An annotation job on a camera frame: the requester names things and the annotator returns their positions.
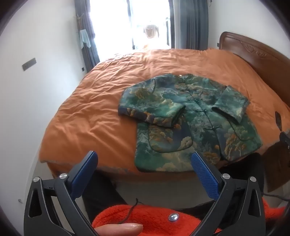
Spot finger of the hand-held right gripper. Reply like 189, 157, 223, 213
279, 131, 290, 150
275, 111, 283, 130

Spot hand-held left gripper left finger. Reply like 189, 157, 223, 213
23, 150, 98, 236

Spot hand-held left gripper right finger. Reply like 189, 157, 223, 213
190, 152, 266, 236

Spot green cloud-print jacket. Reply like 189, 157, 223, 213
118, 73, 263, 173

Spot person's left hand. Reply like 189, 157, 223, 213
94, 223, 144, 236

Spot black pants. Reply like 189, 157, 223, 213
82, 152, 265, 224

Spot dark thread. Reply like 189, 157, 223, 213
117, 198, 139, 225

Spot orange fleece sweater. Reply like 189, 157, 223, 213
92, 197, 287, 236

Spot orange bed cover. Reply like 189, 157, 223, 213
39, 48, 290, 180

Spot carved wooden headboard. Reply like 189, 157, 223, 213
219, 31, 290, 91

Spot grey curtain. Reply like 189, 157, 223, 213
74, 0, 100, 73
169, 0, 209, 50

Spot light blue hanging cloth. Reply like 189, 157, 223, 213
80, 29, 91, 49

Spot glass balcony door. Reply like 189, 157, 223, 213
89, 0, 175, 60

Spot beige hanging garment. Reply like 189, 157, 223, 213
143, 25, 159, 39

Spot dark wall switch panel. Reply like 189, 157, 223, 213
22, 58, 37, 71

